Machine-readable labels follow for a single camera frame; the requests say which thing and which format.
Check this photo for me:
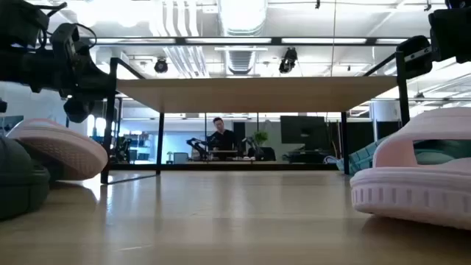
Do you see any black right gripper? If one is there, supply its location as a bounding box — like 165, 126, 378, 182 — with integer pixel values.
396, 35, 433, 80

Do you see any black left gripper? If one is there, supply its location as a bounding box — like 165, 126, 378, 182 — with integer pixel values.
51, 22, 118, 124

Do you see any pink rubber slide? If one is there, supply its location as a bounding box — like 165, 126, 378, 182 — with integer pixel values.
349, 106, 471, 232
6, 118, 109, 182

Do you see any green rubber slide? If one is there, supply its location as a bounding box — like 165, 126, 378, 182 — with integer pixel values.
412, 138, 471, 166
335, 136, 389, 176

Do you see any black rubber slide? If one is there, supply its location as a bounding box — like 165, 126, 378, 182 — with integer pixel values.
0, 135, 52, 222

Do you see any black ceiling spotlight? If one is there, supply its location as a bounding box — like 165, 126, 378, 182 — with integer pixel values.
278, 46, 299, 74
153, 57, 169, 74

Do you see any black computer monitor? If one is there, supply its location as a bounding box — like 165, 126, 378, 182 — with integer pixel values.
280, 115, 328, 152

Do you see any person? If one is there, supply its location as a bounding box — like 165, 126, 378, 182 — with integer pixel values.
208, 116, 239, 161

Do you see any green background plant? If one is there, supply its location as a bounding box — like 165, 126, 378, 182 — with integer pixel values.
252, 130, 269, 146

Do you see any wooden shelf with black frame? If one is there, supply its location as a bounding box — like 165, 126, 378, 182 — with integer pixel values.
100, 51, 411, 185

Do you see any black aluminium table frame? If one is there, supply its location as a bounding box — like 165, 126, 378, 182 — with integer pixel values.
110, 163, 350, 172

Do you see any silver ventilation duct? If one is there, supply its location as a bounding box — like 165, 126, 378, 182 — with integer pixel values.
216, 0, 269, 77

